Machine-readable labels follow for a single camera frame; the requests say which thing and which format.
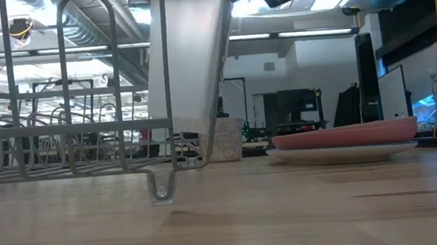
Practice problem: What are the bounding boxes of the white board panel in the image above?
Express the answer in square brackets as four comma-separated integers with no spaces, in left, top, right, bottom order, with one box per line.
[375,64,411,120]

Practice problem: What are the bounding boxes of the grey wire dish rack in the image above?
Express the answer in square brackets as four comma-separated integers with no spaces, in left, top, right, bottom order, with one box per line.
[0,0,253,222]

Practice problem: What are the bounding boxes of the light speckled mug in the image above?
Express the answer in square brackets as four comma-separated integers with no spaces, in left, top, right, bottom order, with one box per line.
[197,115,248,165]

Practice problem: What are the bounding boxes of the ceiling cable bundle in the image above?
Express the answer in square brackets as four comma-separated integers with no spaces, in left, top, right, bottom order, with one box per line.
[6,16,36,50]

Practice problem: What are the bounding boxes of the tall black monitor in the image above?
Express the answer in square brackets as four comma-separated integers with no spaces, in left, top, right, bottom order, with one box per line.
[353,32,384,124]

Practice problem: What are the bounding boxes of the plain pink plate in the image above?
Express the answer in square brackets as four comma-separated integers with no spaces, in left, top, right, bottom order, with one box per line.
[270,115,420,155]

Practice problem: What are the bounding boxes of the long ceiling light fixture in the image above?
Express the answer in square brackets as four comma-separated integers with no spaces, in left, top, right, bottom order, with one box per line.
[0,37,150,62]
[228,23,360,46]

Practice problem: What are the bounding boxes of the white plastic utensil caddy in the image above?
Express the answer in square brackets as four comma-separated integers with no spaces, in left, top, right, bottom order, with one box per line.
[137,0,244,140]

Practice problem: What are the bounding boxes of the black robot workstation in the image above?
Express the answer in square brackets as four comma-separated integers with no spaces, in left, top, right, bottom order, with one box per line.
[263,86,329,137]

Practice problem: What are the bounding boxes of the white plate with patterned rim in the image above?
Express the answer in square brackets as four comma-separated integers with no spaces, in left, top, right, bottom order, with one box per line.
[266,135,420,173]

